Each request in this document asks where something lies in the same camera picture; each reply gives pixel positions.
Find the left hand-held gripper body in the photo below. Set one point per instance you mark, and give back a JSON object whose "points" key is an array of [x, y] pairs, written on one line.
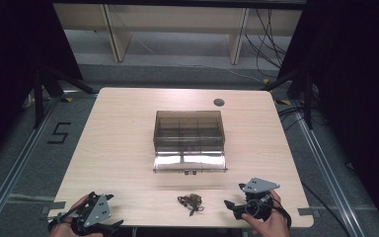
{"points": [[96, 210]]}

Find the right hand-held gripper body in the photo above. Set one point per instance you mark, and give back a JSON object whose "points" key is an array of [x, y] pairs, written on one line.
{"points": [[258, 200]]}

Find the person's right hand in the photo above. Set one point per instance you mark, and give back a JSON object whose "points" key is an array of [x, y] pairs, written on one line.
{"points": [[269, 227]]}

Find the person's left hand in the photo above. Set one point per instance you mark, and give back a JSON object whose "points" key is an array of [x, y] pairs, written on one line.
{"points": [[65, 229]]}

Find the grey tape strip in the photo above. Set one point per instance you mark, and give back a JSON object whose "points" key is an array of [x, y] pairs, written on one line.
{"points": [[306, 211], [55, 206]]}

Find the clear brown compartment box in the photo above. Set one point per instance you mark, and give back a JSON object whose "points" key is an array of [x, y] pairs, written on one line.
{"points": [[189, 141]]}

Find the grey round table grommet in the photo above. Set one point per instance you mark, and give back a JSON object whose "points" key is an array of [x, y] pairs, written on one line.
{"points": [[218, 102]]}

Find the yellow black hazard tape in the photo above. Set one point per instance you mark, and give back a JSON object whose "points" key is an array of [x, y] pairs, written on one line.
{"points": [[67, 99], [284, 102]]}

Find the black metal stand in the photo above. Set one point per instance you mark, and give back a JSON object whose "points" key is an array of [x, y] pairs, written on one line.
{"points": [[306, 95], [40, 98]]}

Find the beige wooden shelf unit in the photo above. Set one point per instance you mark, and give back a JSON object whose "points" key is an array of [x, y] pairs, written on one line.
{"points": [[177, 19]]}

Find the metal floor rail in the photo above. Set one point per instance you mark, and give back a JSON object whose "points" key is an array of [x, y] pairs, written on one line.
{"points": [[332, 177], [16, 164]]}

